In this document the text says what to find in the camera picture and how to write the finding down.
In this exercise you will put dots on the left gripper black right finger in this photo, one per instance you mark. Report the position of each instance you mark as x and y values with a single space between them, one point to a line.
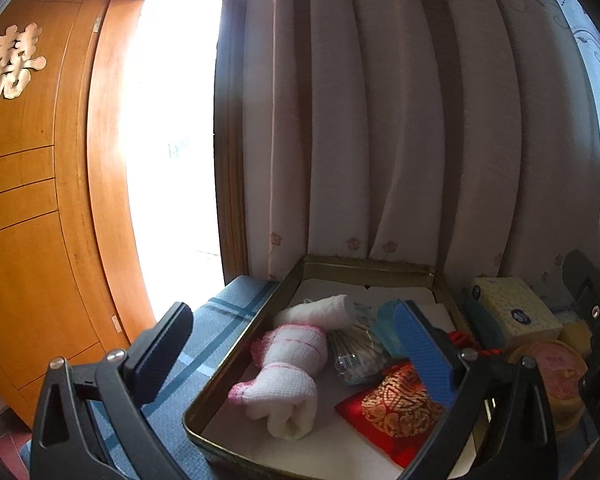
502 405

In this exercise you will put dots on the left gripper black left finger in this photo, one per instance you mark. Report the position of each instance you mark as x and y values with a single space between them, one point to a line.
66 442

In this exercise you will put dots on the yellow sponge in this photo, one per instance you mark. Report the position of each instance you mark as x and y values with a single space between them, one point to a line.
577 336

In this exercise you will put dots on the red gold embroidered pouch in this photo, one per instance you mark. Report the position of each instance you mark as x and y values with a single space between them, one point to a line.
397 416

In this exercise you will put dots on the cotton swab bag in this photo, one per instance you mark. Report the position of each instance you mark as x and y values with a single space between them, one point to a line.
359 357

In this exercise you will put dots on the pink trimmed white towel roll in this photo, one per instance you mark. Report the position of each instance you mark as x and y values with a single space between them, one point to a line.
284 392

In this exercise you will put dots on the teal cloth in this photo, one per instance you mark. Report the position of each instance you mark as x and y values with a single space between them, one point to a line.
384 330

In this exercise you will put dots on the yellow round tin lid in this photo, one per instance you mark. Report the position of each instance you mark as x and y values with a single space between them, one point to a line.
561 369

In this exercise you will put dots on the yellow patterned tissue box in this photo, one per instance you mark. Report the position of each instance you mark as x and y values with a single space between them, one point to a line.
507 314

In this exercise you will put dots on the wooden door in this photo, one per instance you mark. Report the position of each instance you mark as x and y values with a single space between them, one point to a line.
70 279

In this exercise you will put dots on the floral beige curtain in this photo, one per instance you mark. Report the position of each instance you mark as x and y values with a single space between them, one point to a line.
458 134

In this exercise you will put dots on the white character door ornament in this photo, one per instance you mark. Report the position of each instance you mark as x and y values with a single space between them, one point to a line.
18 59

